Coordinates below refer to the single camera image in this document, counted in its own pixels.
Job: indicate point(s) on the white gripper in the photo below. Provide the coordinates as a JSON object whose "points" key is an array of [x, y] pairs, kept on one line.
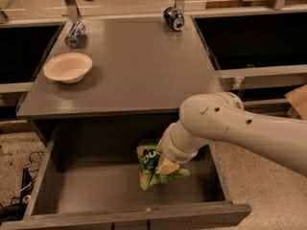
{"points": [[173, 152]]}

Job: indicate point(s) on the green rice chip bag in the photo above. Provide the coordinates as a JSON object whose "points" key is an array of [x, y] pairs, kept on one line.
{"points": [[148, 157]]}

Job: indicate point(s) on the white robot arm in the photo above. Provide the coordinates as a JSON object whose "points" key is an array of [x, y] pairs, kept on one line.
{"points": [[221, 117]]}

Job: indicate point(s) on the open grey top drawer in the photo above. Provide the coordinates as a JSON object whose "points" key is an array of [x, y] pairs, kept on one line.
{"points": [[89, 180]]}

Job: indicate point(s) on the grey cabinet with top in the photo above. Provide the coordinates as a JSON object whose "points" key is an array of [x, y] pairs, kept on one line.
{"points": [[139, 65]]}

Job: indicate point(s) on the white paper bowl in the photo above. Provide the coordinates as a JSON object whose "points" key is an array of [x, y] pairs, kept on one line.
{"points": [[67, 68]]}

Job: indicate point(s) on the blue soda can right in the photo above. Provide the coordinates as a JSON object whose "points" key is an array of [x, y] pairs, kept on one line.
{"points": [[174, 19]]}

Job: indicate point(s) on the blue soda can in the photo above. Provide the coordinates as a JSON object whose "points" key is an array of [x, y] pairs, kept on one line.
{"points": [[75, 35], [174, 19]]}

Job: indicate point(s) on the blue soda can left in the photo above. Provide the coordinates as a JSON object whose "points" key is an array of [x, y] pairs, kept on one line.
{"points": [[75, 35]]}

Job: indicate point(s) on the metal post left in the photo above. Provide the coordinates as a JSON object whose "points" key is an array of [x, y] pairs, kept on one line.
{"points": [[72, 9]]}

